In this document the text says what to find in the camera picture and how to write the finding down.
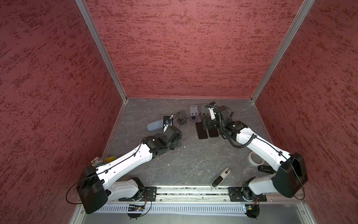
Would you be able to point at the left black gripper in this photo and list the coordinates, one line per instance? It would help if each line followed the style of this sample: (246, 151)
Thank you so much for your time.
(177, 142)

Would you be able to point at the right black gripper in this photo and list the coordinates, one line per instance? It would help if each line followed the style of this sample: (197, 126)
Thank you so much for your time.
(209, 121)

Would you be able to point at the dark round stand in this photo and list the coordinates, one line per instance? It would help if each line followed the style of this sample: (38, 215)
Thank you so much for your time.
(182, 118)

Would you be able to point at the grey round stand front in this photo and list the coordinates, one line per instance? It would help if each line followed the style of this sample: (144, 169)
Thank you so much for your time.
(194, 114)

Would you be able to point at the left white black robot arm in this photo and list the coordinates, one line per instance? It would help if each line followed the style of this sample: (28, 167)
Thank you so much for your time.
(96, 186)

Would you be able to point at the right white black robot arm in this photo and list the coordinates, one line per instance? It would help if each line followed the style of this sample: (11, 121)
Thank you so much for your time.
(290, 173)

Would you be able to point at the light blue flat stand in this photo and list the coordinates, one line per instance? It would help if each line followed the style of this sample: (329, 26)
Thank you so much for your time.
(154, 126)

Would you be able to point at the masking tape roll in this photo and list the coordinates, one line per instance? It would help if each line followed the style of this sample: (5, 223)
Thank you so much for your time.
(255, 159)

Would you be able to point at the silver black remote device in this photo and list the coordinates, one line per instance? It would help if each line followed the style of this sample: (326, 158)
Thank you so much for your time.
(220, 178)

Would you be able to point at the yellow cup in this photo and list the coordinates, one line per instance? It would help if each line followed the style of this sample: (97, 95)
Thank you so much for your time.
(110, 159)

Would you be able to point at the bundle of coloured pens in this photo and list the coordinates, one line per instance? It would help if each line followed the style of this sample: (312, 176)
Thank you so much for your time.
(97, 162)

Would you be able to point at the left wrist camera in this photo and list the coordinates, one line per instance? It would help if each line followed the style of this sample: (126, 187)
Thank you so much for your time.
(165, 128)

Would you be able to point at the aluminium front rail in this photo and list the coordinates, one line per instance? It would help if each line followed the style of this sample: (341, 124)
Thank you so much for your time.
(204, 194)

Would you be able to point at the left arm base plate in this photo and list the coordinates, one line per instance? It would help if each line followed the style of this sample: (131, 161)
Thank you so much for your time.
(148, 193)

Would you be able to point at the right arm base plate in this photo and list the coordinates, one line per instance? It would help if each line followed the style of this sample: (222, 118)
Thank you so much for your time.
(236, 194)

